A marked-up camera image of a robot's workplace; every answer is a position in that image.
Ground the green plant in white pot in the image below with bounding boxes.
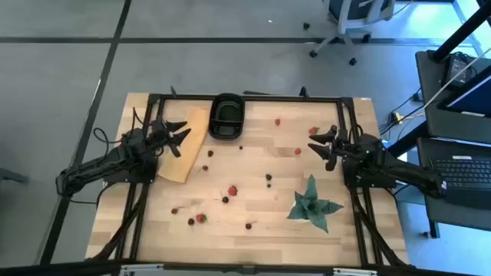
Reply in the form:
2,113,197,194
286,174,344,234

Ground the black power adapter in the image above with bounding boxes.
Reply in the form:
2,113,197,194
444,52,479,88

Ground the black floor cable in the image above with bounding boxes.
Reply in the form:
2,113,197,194
377,88,426,135

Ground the black diagonal post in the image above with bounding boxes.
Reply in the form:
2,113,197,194
383,121,430,158
429,0,491,64

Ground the white office chair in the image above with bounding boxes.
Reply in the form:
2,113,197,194
302,0,396,67

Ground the black laptop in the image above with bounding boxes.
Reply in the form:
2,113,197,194
430,154,491,210

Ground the black beam with silver brackets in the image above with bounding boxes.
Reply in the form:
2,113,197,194
0,259,491,276

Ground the black plastic tupperware container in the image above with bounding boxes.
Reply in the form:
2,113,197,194
208,93,246,140

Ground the grey furniture foot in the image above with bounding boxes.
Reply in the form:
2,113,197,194
0,167,30,185

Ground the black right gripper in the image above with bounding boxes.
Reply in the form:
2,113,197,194
308,125,360,172

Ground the yellow folded cloth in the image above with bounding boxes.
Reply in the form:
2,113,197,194
157,106,211,184

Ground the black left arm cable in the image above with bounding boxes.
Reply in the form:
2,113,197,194
93,126,127,146

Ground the black aluminium table frame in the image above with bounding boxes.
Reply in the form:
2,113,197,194
86,86,411,269

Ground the dark computer monitor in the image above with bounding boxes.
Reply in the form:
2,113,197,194
437,64,491,119

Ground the white cable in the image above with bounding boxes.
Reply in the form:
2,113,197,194
421,46,491,112

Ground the dark grey desk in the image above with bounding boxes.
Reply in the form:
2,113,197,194
416,136,491,239
415,49,491,145

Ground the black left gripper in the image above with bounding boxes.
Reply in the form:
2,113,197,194
147,120,192,159

